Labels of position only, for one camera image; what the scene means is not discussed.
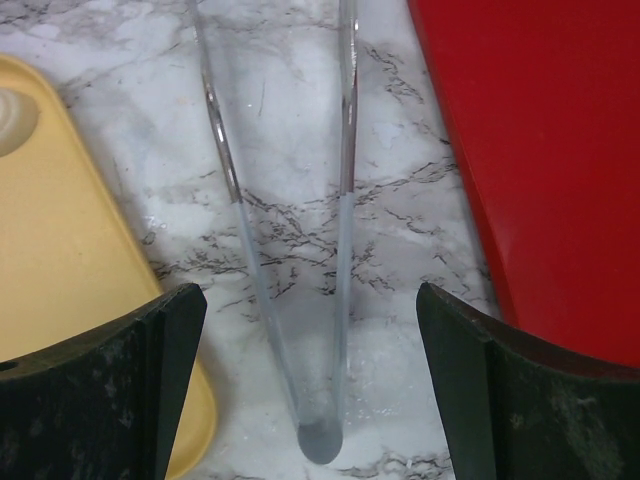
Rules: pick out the red box lid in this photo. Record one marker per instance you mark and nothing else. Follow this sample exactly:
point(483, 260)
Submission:
point(541, 105)

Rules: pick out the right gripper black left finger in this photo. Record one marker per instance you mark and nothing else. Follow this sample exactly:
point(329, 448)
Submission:
point(104, 404)

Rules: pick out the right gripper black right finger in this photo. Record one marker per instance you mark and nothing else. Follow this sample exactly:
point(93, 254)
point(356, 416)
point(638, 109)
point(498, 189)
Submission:
point(514, 406)

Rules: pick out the yellow plastic tray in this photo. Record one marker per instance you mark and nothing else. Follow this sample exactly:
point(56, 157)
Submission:
point(69, 262)

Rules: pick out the clear and metal tongs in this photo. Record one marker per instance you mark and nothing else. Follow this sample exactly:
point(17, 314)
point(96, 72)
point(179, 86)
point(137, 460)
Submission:
point(309, 348)

